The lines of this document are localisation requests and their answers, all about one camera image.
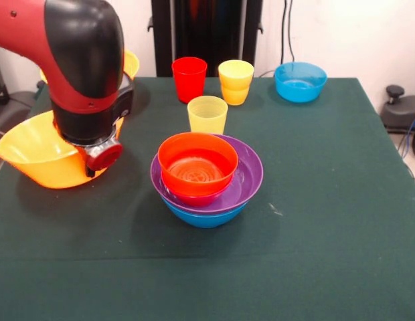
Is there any pale yellow translucent cup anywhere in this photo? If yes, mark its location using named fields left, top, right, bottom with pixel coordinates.
left=187, top=96, right=229, bottom=136

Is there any black tripod base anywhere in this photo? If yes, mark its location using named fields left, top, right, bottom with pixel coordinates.
left=0, top=82, right=44, bottom=134
left=383, top=85, right=415, bottom=134

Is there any black wall cable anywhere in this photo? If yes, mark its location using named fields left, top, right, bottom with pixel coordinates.
left=280, top=0, right=296, bottom=64

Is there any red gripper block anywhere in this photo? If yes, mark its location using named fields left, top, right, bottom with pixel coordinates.
left=75, top=142, right=125, bottom=179

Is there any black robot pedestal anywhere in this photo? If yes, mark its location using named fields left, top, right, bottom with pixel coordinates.
left=147, top=0, right=264, bottom=78

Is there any small red-orange bowl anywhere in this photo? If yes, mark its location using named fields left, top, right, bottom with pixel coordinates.
left=157, top=132, right=240, bottom=197

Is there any small light blue bowl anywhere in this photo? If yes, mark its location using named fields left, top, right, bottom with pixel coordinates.
left=273, top=62, right=328, bottom=104

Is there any small pink bowl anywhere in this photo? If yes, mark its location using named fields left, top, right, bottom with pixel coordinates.
left=160, top=173, right=234, bottom=207

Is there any purple bowl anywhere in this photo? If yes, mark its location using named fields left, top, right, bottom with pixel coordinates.
left=150, top=134, right=264, bottom=215

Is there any yellow stepped cup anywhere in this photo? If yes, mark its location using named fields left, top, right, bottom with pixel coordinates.
left=218, top=60, right=255, bottom=106

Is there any large orange bowl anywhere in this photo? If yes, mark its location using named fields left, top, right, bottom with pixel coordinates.
left=0, top=110, right=125, bottom=190
left=39, top=49, right=141, bottom=84

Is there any red cup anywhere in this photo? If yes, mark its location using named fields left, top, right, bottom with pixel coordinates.
left=171, top=56, right=208, bottom=104

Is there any dark green table cloth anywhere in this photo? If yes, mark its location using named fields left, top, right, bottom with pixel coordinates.
left=0, top=76, right=415, bottom=321

